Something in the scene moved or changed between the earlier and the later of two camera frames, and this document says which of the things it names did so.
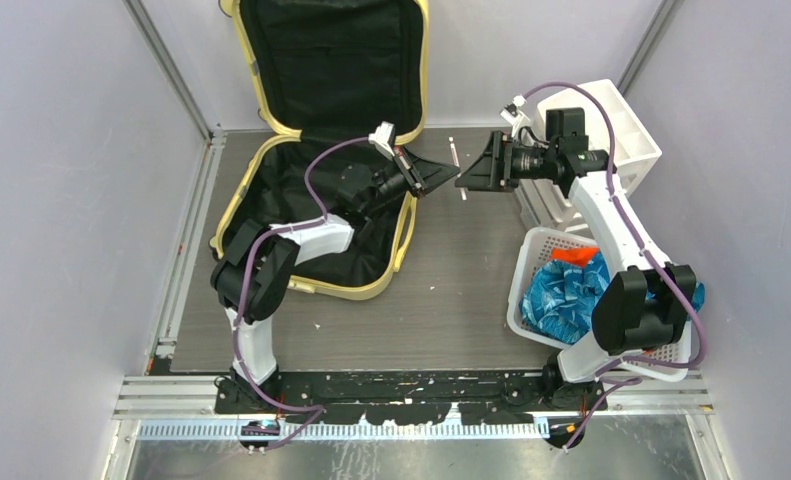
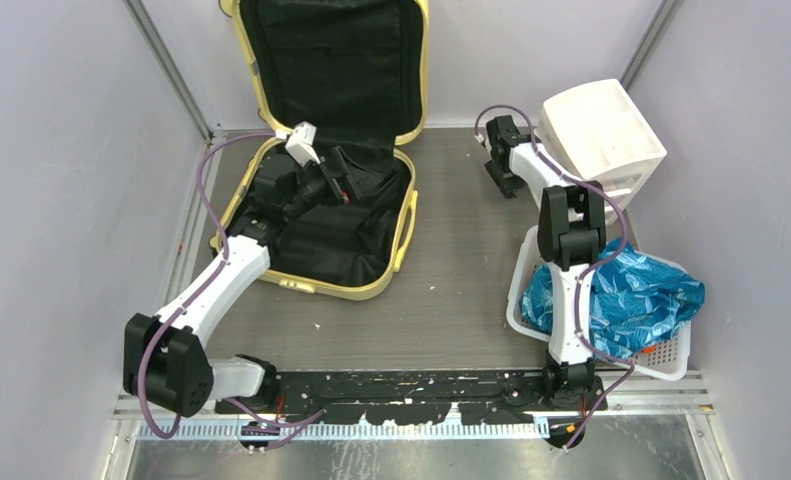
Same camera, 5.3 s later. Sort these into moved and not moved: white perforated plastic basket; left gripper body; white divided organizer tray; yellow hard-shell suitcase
Moved: left gripper body
Not moved: white divided organizer tray; white perforated plastic basket; yellow hard-shell suitcase
